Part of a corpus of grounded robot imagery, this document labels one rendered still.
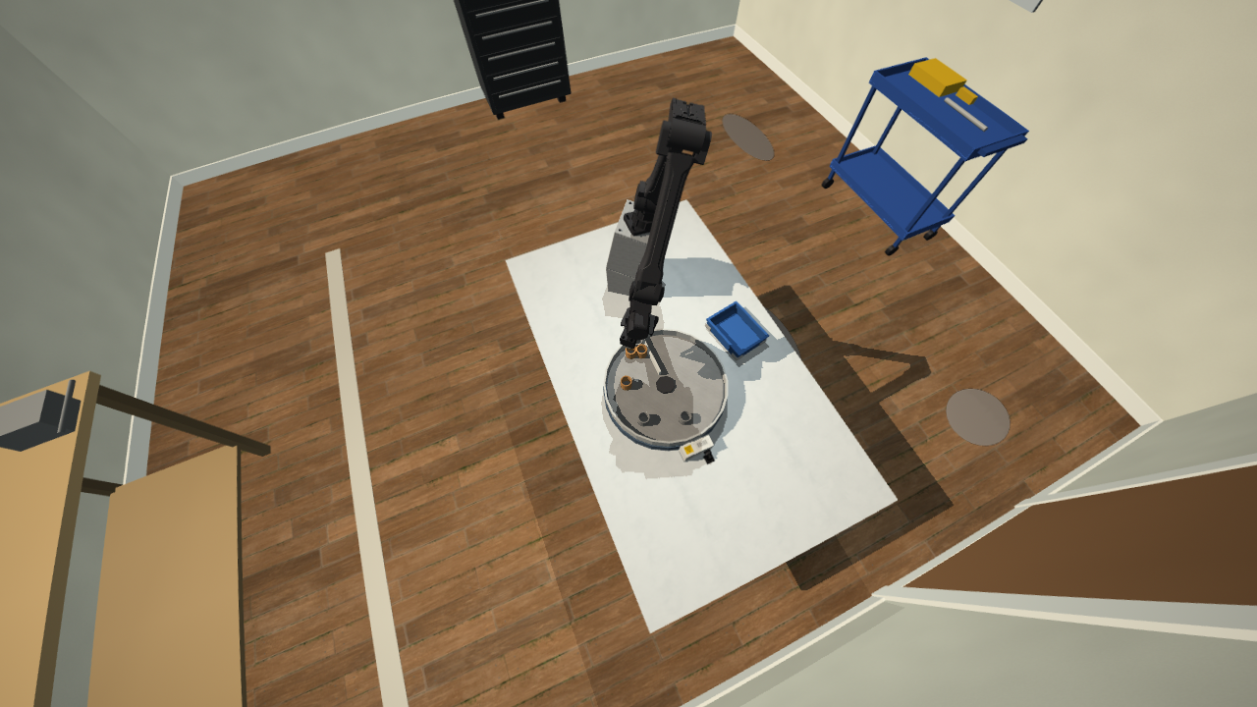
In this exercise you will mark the blue crate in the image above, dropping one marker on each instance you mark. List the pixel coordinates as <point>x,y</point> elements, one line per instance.
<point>738,327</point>

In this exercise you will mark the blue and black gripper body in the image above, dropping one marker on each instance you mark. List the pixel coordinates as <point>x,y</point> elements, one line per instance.
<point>653,322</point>

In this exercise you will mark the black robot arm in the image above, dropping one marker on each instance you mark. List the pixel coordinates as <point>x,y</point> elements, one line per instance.
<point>661,195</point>

